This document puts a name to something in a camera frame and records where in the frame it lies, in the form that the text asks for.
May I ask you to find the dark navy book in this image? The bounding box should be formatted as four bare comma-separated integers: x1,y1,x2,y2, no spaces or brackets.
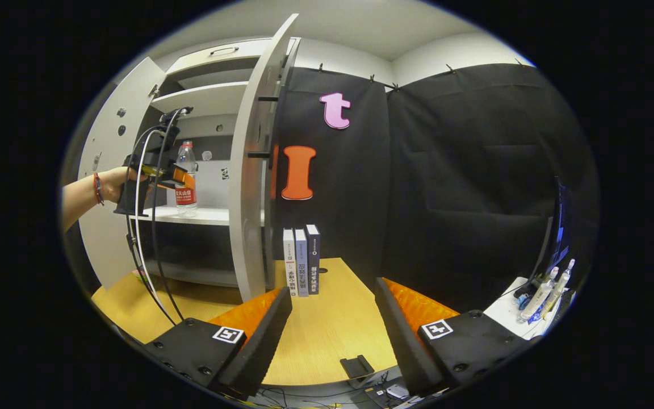
305,224,321,295

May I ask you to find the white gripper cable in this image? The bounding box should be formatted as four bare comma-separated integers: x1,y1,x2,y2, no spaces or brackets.
133,128,177,325

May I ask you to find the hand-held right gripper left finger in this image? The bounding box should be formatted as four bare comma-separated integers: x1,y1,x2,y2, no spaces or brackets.
144,287,294,398

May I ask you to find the grey blue book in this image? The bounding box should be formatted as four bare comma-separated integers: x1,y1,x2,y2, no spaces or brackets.
295,228,309,297

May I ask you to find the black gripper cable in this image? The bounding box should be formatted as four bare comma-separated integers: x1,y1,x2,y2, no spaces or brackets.
124,109,192,324

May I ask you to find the black phone stand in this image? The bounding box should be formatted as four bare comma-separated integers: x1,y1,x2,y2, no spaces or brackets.
340,355,375,380

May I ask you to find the dark computer monitor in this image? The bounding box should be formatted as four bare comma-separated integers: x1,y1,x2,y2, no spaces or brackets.
546,176,576,280

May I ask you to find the white book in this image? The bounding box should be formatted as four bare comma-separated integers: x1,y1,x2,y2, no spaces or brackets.
283,228,297,298

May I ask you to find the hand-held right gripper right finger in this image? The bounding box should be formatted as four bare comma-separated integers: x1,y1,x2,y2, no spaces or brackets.
375,277,532,397

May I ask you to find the clear red label water bottle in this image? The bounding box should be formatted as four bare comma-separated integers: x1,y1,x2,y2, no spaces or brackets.
175,140,199,218

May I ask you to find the white open cabinet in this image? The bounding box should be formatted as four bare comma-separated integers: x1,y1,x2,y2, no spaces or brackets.
128,37,302,287

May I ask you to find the white cabinet door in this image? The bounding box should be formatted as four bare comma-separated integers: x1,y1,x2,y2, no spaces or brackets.
228,14,300,303
77,57,167,290

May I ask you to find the black backdrop cloth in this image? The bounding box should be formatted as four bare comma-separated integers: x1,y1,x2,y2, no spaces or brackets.
270,61,597,313

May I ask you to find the white side table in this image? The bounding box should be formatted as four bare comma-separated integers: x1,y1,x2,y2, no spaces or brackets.
483,277,577,340

